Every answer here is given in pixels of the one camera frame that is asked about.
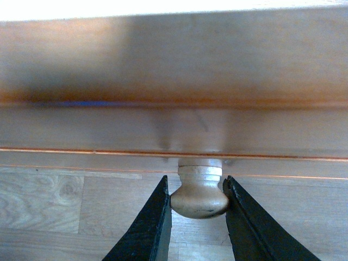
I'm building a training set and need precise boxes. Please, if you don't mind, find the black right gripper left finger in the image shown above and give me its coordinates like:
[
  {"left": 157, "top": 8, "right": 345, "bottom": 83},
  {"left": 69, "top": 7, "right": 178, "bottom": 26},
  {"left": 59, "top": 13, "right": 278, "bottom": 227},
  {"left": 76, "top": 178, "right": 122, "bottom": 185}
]
[{"left": 103, "top": 175, "right": 172, "bottom": 261}]

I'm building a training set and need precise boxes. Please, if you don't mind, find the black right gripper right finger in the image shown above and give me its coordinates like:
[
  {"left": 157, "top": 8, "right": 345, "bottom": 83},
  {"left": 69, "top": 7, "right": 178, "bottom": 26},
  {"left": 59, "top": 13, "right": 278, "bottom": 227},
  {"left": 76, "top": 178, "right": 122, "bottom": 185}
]
[{"left": 223, "top": 176, "right": 319, "bottom": 260}]

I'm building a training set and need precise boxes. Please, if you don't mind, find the drawer round knob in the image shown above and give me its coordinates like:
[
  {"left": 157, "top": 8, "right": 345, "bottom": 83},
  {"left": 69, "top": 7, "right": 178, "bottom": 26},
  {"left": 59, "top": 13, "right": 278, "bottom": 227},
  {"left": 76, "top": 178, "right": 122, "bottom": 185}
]
[{"left": 170, "top": 158, "right": 229, "bottom": 219}]

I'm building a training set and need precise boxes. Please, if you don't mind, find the wooden drawer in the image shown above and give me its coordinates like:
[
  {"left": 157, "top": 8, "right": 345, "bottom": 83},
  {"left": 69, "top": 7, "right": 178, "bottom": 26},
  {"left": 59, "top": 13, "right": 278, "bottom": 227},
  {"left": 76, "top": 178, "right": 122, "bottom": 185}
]
[{"left": 1, "top": 6, "right": 347, "bottom": 181}]

